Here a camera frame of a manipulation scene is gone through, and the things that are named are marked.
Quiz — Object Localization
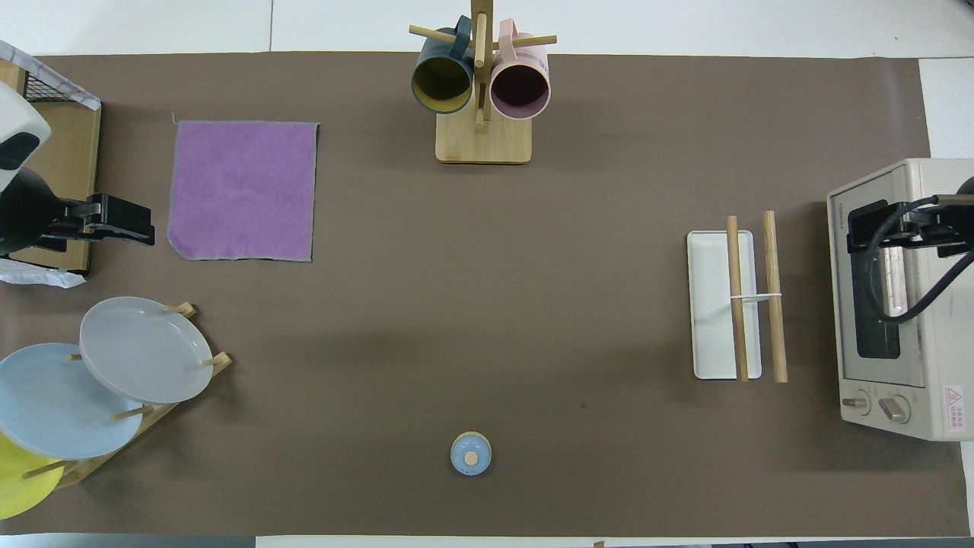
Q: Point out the light blue plate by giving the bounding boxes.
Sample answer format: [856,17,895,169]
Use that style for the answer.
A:
[0,342,144,460]

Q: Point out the purple and grey towel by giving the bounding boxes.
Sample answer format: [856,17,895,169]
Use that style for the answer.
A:
[167,119,320,263]

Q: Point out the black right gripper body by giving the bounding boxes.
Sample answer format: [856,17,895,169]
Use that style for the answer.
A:
[898,204,974,256]

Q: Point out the brown table mat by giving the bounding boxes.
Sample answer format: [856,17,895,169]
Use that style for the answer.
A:
[0,52,971,537]

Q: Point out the white towel rack wooden bars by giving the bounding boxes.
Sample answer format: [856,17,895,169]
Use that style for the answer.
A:
[686,211,789,384]

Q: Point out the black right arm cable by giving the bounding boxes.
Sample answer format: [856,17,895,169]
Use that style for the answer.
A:
[863,195,974,325]

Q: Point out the wooden mug tree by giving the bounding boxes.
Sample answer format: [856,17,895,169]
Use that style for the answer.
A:
[409,0,558,165]

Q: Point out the pink mug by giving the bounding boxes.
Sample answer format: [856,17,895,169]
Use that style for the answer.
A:
[489,19,551,121]

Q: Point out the beige toaster oven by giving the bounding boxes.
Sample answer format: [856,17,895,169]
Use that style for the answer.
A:
[826,158,974,442]

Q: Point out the black wire basket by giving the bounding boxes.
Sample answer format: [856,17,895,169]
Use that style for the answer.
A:
[23,68,63,104]

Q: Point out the grey plate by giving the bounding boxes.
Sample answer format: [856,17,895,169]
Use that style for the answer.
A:
[79,296,214,404]

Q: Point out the dark teal mug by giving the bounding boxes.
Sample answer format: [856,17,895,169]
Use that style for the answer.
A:
[411,15,476,115]

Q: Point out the yellow plate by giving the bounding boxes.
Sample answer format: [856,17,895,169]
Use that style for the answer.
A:
[0,432,65,521]

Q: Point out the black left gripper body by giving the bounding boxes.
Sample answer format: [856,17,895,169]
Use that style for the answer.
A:
[0,169,103,256]

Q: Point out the wooden board shelf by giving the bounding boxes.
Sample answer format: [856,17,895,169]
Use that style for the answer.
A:
[0,59,102,276]

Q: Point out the crumpled white plastic sheet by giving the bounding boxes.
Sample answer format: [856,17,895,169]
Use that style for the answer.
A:
[0,259,87,288]

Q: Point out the white patterned paper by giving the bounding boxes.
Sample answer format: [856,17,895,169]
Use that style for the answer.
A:
[0,40,101,111]

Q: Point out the small blue jar wooden knob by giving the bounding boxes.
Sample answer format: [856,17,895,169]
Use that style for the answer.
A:
[450,431,493,477]

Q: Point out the wooden plate rack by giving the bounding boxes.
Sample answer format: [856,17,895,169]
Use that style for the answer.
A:
[23,302,233,489]

